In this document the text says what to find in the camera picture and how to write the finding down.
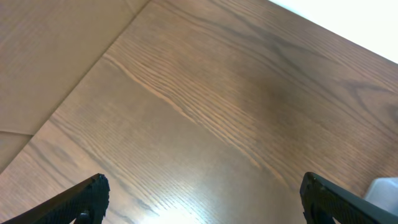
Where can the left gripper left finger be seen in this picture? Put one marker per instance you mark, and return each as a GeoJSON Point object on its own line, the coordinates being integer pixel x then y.
{"type": "Point", "coordinates": [85, 202]}

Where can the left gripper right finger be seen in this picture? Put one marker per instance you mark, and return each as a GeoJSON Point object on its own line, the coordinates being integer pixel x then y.
{"type": "Point", "coordinates": [327, 203]}

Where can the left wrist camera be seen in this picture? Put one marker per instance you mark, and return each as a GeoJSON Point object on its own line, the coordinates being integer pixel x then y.
{"type": "Point", "coordinates": [383, 193]}

